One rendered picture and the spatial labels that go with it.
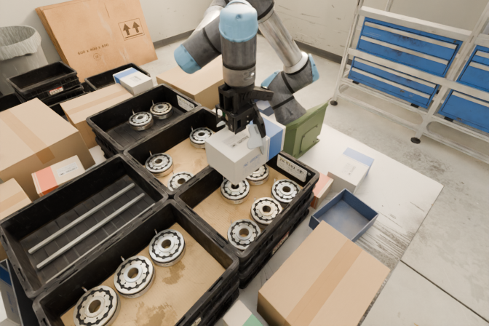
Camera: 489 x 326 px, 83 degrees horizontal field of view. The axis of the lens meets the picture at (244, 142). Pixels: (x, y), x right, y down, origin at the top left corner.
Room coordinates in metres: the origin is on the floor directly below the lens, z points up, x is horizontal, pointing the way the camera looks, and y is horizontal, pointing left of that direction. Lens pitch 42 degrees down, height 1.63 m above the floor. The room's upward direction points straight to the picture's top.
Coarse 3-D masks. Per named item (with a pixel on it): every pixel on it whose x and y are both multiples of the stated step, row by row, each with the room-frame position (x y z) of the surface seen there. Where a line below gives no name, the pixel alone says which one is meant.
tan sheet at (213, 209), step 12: (276, 180) 0.67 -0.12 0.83; (216, 192) 0.61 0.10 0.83; (252, 192) 0.61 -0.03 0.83; (264, 192) 0.61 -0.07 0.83; (204, 204) 0.56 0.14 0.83; (216, 204) 0.56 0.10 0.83; (228, 204) 0.56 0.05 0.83; (240, 204) 0.56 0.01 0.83; (252, 204) 0.56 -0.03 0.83; (204, 216) 0.51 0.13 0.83; (216, 216) 0.51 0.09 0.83; (228, 216) 0.51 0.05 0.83; (240, 216) 0.51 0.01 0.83; (216, 228) 0.47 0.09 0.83
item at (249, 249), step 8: (280, 152) 0.72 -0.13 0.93; (296, 160) 0.68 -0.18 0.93; (312, 168) 0.64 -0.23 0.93; (200, 176) 0.60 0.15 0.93; (192, 184) 0.57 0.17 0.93; (312, 184) 0.57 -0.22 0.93; (184, 192) 0.54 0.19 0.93; (304, 192) 0.54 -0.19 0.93; (176, 200) 0.51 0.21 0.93; (296, 200) 0.51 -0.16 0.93; (184, 208) 0.48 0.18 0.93; (288, 208) 0.48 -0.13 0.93; (280, 216) 0.45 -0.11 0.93; (208, 224) 0.42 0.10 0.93; (272, 224) 0.42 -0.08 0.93; (216, 232) 0.40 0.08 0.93; (232, 248) 0.35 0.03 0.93; (248, 248) 0.35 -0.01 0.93; (256, 248) 0.36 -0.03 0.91; (240, 256) 0.33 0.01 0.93; (248, 256) 0.34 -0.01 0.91
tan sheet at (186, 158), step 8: (208, 128) 0.98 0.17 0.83; (184, 144) 0.87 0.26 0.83; (168, 152) 0.82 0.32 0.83; (176, 152) 0.82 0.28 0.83; (184, 152) 0.82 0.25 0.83; (192, 152) 0.82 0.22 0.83; (200, 152) 0.82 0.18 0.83; (176, 160) 0.77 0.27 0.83; (184, 160) 0.77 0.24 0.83; (192, 160) 0.77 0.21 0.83; (200, 160) 0.77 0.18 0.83; (176, 168) 0.73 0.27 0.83; (184, 168) 0.73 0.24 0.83; (192, 168) 0.73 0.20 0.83; (200, 168) 0.73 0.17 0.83; (168, 176) 0.69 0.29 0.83
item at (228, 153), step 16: (224, 128) 0.60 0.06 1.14; (272, 128) 0.60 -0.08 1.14; (208, 144) 0.54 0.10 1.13; (224, 144) 0.54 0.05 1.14; (240, 144) 0.54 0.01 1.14; (272, 144) 0.57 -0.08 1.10; (208, 160) 0.55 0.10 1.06; (224, 160) 0.50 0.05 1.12; (240, 160) 0.48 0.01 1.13; (256, 160) 0.53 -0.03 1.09; (224, 176) 0.50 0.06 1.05; (240, 176) 0.48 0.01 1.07
